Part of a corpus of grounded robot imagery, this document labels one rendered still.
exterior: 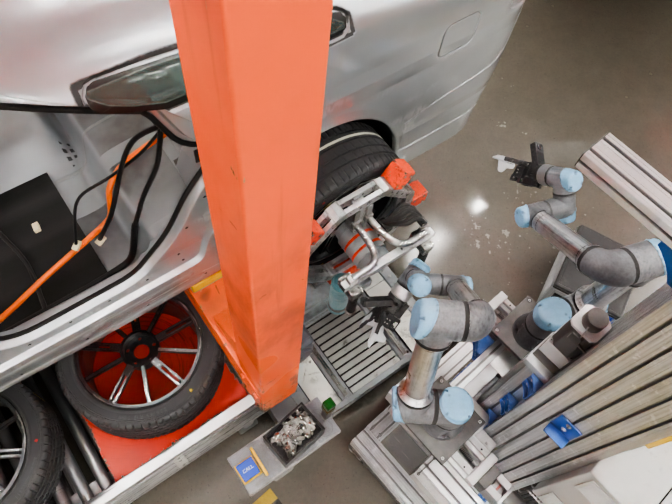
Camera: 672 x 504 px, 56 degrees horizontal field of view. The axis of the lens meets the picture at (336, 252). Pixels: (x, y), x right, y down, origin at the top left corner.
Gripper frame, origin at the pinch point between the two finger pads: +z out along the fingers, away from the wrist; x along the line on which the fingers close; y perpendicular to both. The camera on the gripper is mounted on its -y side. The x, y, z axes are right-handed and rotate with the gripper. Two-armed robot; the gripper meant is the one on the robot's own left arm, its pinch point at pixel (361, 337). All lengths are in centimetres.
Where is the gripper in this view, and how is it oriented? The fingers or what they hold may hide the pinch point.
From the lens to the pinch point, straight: 234.3
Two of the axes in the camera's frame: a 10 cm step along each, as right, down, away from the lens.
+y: 8.0, 4.9, 3.4
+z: -5.7, 8.1, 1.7
